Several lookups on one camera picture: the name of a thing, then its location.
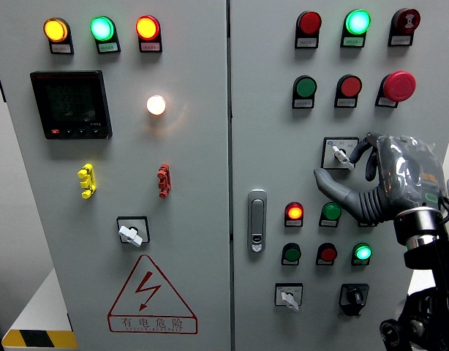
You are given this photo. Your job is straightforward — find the large red stop button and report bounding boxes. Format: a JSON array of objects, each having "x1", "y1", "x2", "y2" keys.
[{"x1": 382, "y1": 70, "x2": 417, "y2": 103}]

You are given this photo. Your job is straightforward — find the small lit green lamp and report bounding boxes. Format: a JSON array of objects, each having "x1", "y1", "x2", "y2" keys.
[{"x1": 352, "y1": 242, "x2": 373, "y2": 263}]

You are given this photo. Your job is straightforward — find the large red push button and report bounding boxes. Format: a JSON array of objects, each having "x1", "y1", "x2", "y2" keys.
[{"x1": 337, "y1": 75, "x2": 363, "y2": 99}]

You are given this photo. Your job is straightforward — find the small red push button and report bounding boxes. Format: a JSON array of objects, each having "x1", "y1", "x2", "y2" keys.
[{"x1": 317, "y1": 242, "x2": 339, "y2": 263}]

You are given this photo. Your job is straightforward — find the small lit red lamp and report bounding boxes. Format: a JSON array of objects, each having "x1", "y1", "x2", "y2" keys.
[{"x1": 284, "y1": 201, "x2": 305, "y2": 222}]

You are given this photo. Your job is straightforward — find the large green push button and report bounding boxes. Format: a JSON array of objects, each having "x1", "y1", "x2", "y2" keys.
[{"x1": 293, "y1": 75, "x2": 318, "y2": 99}]

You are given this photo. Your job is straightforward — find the small green push button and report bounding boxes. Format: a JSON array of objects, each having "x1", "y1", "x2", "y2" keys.
[{"x1": 282, "y1": 242, "x2": 302, "y2": 263}]

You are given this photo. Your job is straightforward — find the grey cabinet door with lock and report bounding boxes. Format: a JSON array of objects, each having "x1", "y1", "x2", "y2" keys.
[{"x1": 228, "y1": 0, "x2": 449, "y2": 351}]

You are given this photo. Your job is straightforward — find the red buzzer lamp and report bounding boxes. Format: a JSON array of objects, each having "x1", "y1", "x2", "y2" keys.
[{"x1": 391, "y1": 8, "x2": 421, "y2": 34}]

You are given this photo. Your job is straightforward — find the silver door lock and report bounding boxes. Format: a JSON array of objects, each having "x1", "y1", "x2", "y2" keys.
[{"x1": 246, "y1": 189, "x2": 268, "y2": 254}]

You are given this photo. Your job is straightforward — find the large green indicator lamp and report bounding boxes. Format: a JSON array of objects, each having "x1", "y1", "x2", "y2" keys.
[
  {"x1": 344, "y1": 9, "x2": 372, "y2": 36},
  {"x1": 89, "y1": 15, "x2": 116, "y2": 42}
]

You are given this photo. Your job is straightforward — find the large dark red lamp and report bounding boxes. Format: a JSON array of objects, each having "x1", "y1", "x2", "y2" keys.
[{"x1": 296, "y1": 10, "x2": 323, "y2": 36}]

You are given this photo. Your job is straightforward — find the grey cabinet door with display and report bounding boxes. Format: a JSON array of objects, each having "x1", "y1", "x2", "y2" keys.
[{"x1": 0, "y1": 0, "x2": 232, "y2": 351}]

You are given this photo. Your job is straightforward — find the white glowing lamp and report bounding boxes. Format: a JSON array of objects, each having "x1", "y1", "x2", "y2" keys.
[{"x1": 146, "y1": 94, "x2": 167, "y2": 116}]

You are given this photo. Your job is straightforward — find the red warning triangle sticker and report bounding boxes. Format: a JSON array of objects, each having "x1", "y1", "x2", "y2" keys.
[{"x1": 107, "y1": 254, "x2": 199, "y2": 335}]

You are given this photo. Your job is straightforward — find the large lit red lamp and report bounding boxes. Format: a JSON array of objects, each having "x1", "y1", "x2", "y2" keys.
[{"x1": 135, "y1": 15, "x2": 161, "y2": 41}]

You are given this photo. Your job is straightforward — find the black digital display meter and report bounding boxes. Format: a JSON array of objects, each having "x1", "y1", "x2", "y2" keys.
[{"x1": 29, "y1": 70, "x2": 113, "y2": 140}]

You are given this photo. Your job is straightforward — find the large yellow indicator lamp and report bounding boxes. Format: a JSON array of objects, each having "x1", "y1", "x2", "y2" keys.
[{"x1": 43, "y1": 17, "x2": 69, "y2": 43}]

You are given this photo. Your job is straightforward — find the black yellow striped tape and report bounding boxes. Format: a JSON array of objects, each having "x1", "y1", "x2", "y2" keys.
[{"x1": 1, "y1": 329, "x2": 78, "y2": 350}]

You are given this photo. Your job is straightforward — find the black-handled turn switch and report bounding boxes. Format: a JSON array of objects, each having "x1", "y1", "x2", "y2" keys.
[{"x1": 338, "y1": 283, "x2": 370, "y2": 317}]

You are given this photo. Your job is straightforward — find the small white-handled turn switch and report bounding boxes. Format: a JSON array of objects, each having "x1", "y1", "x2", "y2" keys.
[{"x1": 274, "y1": 282, "x2": 304, "y2": 313}]

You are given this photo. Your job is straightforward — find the small red handle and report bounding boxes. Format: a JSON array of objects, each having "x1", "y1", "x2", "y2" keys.
[{"x1": 156, "y1": 162, "x2": 172, "y2": 199}]

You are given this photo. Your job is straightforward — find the white-handled turn switch, black plate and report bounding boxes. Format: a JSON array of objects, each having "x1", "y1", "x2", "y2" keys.
[{"x1": 116, "y1": 215, "x2": 151, "y2": 249}]

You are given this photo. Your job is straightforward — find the small yellow handle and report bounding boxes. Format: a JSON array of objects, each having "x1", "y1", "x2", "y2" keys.
[{"x1": 77, "y1": 163, "x2": 98, "y2": 200}]

